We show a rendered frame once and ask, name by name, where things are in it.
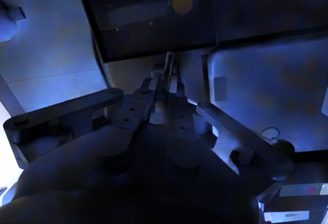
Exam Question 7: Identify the dark box with white label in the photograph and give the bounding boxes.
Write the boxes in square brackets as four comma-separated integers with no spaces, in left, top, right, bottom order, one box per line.
[263,203,328,223]

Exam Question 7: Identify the white box with pink dot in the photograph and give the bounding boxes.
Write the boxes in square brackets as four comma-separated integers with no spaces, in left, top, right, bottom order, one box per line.
[279,182,328,198]

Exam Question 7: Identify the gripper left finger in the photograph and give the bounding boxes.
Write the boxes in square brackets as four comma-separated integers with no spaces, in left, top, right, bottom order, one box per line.
[3,74,162,170]

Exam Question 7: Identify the small grey block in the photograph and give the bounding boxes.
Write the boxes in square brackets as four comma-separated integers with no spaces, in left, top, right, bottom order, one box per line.
[7,6,26,21]

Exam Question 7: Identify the white machine body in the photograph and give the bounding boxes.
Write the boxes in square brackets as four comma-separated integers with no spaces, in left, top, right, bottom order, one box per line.
[0,0,109,114]

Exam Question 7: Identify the pale blue-white tray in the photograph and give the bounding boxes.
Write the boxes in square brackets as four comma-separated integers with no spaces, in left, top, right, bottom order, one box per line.
[206,36,328,153]

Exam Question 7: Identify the grey slim lever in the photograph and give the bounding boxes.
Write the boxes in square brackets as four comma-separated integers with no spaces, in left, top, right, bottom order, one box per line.
[163,50,176,81]

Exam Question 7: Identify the green round filter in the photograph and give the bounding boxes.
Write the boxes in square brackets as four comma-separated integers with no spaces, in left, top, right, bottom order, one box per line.
[272,139,296,155]

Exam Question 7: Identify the thin wire ring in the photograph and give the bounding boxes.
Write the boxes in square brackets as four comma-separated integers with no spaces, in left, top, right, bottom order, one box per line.
[260,126,281,140]

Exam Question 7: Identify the cream round knob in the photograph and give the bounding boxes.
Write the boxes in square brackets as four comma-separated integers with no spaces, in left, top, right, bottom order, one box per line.
[154,99,167,111]

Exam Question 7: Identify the grey oblong plate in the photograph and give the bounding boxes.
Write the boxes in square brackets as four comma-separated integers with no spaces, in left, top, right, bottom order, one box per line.
[107,0,171,27]

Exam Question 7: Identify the dark box panel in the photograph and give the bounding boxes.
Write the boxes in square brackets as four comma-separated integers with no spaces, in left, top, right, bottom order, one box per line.
[73,0,217,63]

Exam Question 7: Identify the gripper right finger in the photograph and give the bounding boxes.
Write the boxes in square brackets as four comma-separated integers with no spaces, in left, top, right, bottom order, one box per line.
[166,76,296,203]

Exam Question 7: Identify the yellow round disc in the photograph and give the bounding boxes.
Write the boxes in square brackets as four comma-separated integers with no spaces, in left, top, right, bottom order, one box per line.
[171,0,194,15]

